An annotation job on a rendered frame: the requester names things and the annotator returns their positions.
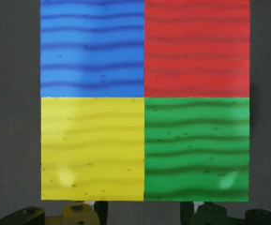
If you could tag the red wooden cube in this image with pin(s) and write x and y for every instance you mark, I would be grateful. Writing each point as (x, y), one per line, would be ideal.
(196, 48)

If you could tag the blue cube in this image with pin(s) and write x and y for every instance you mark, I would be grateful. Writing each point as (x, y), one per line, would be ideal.
(91, 48)

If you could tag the green cube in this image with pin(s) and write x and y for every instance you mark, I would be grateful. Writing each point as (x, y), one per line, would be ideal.
(196, 149)

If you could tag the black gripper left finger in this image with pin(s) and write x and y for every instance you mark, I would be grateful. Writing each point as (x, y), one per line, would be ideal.
(76, 213)

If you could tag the yellow cube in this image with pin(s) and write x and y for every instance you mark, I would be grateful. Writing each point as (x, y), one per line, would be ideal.
(92, 148)

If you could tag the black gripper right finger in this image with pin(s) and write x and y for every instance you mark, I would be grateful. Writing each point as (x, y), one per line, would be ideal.
(208, 213)

